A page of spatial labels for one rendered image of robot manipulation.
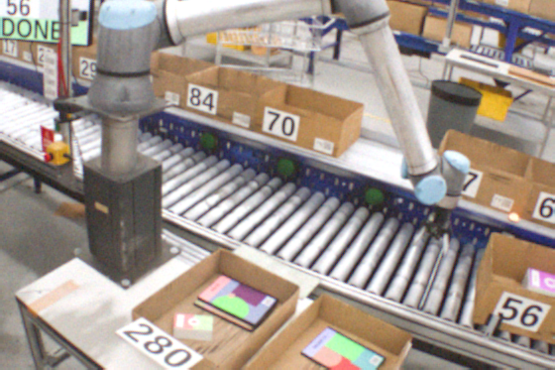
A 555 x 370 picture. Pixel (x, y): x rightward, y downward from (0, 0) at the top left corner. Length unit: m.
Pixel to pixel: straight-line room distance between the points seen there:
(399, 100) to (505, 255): 0.76
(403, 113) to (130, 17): 0.74
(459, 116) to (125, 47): 3.66
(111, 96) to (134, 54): 0.12
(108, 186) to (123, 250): 0.20
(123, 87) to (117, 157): 0.20
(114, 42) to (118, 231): 0.53
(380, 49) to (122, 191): 0.77
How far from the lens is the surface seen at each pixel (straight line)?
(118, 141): 1.38
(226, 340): 1.35
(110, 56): 1.29
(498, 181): 1.96
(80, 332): 1.39
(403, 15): 6.26
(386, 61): 1.29
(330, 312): 1.42
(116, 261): 1.54
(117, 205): 1.41
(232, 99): 2.22
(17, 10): 2.22
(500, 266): 1.84
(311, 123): 2.07
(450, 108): 4.54
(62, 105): 1.94
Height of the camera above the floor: 1.74
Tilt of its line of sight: 26 degrees down
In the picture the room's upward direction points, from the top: 8 degrees clockwise
